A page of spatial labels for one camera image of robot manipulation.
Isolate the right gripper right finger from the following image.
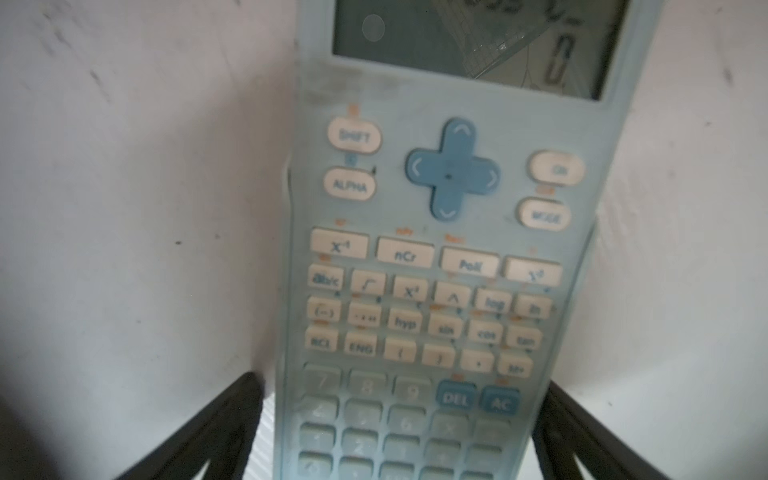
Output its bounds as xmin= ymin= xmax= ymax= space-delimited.
xmin=531 ymin=382 xmax=668 ymax=480

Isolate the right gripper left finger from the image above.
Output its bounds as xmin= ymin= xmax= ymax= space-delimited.
xmin=120 ymin=372 xmax=264 ymax=479

